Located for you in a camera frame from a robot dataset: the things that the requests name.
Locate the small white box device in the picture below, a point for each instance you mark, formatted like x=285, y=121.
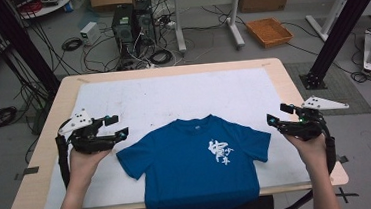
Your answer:
x=89, y=33

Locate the white metal stand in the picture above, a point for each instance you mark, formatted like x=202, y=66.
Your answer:
x=333, y=9

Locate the person's right hand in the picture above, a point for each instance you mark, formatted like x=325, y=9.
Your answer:
x=311, y=151

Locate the orange tray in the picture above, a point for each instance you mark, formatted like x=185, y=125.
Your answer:
x=269, y=32

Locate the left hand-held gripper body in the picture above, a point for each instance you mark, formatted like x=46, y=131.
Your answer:
x=86, y=140

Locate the black tape cross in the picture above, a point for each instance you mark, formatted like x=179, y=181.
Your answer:
x=344, y=195

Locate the grey tape strip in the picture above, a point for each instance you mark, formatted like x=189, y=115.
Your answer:
x=343, y=159
x=28, y=172

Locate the round white table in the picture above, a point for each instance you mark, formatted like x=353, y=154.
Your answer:
x=49, y=8

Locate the person's left hand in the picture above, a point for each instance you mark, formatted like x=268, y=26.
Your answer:
x=85, y=169

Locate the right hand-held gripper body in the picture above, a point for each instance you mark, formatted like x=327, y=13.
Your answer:
x=304, y=125

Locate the black metal frame post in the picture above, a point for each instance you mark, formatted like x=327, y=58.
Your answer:
x=344, y=25
x=25, y=47

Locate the black computer tower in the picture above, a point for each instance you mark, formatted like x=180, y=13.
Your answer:
x=144, y=24
x=123, y=32

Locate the blue t-shirt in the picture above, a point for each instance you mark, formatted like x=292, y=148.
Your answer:
x=185, y=171

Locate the grey floor mat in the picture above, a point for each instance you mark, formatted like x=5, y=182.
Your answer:
x=347, y=98

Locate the white table mat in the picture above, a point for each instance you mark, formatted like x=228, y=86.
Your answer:
x=172, y=95

